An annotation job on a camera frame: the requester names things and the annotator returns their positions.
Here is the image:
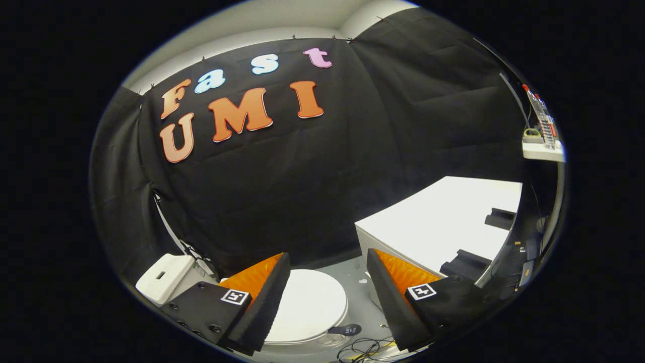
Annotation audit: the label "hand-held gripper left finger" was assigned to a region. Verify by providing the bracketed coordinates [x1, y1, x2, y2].
[160, 252, 292, 356]

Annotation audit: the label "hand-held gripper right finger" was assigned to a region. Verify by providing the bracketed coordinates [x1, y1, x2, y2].
[366, 248, 499, 352]

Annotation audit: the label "white toilet lid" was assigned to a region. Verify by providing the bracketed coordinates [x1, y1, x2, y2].
[220, 269, 349, 345]

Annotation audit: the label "white toilet bowl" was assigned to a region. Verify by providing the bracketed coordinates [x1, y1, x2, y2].
[252, 328, 349, 359]

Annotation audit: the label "dark oval floor tag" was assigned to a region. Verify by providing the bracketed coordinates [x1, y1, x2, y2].
[328, 323, 362, 337]

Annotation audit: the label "large black block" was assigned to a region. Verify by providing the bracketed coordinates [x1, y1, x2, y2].
[440, 249, 492, 281]

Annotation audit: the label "white drawer cabinet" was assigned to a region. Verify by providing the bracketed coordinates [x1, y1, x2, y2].
[354, 176, 523, 309]

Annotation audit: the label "small black block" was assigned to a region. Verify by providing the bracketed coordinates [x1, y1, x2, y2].
[485, 207, 517, 231]

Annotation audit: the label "black backdrop cloth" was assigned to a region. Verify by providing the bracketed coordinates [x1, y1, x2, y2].
[90, 8, 530, 298]

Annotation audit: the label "red and white striped board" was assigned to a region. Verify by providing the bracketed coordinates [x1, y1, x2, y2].
[522, 84, 559, 150]

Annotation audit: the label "black floor cables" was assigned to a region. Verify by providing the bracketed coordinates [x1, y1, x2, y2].
[336, 337, 399, 362]

